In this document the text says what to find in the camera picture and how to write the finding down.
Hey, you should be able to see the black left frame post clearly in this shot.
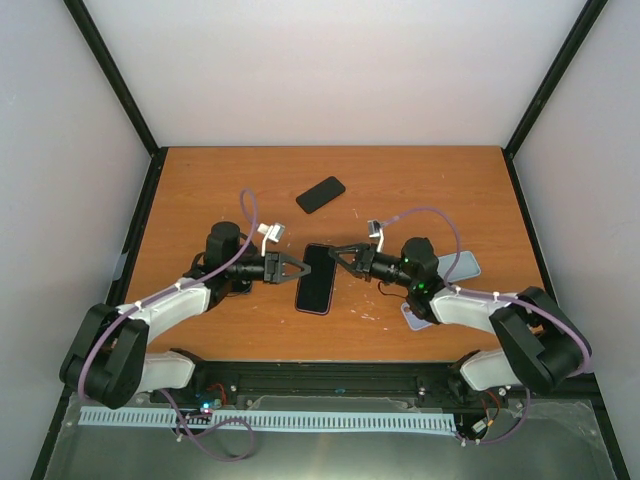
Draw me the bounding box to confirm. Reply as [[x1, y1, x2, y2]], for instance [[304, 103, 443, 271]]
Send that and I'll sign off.
[[63, 0, 162, 160]]

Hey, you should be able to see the light blue cable duct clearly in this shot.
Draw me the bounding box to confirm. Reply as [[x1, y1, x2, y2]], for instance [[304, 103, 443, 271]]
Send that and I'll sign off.
[[77, 406, 456, 436]]

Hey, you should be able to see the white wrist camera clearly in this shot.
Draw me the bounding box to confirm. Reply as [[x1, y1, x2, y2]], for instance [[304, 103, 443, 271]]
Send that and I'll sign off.
[[257, 223, 286, 257], [367, 220, 385, 253]]

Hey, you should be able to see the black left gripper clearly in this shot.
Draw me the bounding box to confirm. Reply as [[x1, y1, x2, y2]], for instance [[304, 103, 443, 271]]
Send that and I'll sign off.
[[227, 251, 311, 285]]

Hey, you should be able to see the black right frame post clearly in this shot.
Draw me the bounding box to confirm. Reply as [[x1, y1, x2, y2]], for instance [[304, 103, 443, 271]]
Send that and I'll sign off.
[[504, 0, 610, 156]]

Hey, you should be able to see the light blue phone case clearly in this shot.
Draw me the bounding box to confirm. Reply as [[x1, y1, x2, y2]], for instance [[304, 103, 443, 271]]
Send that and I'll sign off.
[[437, 250, 482, 283]]

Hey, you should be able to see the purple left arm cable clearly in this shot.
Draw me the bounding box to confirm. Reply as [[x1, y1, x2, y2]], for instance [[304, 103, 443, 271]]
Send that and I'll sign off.
[[77, 188, 261, 401]]

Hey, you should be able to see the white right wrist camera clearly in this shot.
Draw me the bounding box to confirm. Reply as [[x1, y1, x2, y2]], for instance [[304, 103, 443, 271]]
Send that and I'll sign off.
[[367, 220, 385, 253]]

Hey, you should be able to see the black phone on table top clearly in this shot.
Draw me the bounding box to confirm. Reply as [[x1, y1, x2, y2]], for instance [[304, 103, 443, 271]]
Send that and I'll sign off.
[[295, 176, 346, 214]]

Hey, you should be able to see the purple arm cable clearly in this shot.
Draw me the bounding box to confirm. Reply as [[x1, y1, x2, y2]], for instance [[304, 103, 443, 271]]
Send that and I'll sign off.
[[382, 206, 594, 374], [77, 188, 261, 401]]

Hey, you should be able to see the lavender phone case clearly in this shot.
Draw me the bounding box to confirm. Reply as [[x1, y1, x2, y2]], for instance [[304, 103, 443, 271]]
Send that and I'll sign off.
[[400, 302, 434, 332]]

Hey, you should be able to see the black frame post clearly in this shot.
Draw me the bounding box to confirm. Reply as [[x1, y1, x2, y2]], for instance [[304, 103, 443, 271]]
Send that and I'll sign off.
[[504, 0, 610, 156], [63, 0, 162, 160]]

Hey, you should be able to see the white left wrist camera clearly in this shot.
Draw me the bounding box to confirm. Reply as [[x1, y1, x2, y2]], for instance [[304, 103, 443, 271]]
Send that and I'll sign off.
[[257, 223, 286, 257]]

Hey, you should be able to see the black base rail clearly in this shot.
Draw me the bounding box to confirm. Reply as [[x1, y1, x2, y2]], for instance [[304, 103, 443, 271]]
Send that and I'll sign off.
[[168, 361, 499, 411]]

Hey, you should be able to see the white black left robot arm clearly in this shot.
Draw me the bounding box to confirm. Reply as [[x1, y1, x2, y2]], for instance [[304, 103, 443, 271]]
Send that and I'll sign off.
[[59, 222, 336, 409]]

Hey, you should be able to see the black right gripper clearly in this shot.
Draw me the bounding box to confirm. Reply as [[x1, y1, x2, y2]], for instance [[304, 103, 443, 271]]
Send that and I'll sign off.
[[328, 242, 416, 289]]

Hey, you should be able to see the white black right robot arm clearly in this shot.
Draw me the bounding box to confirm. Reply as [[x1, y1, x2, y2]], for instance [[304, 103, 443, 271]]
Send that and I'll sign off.
[[349, 237, 592, 394]]

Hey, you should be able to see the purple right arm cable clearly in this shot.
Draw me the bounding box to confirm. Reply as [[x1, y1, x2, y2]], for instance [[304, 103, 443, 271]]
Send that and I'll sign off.
[[382, 206, 594, 374]]

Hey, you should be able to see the purple phone black screen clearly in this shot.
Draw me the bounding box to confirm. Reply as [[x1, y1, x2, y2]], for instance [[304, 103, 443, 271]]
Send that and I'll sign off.
[[295, 244, 336, 316]]

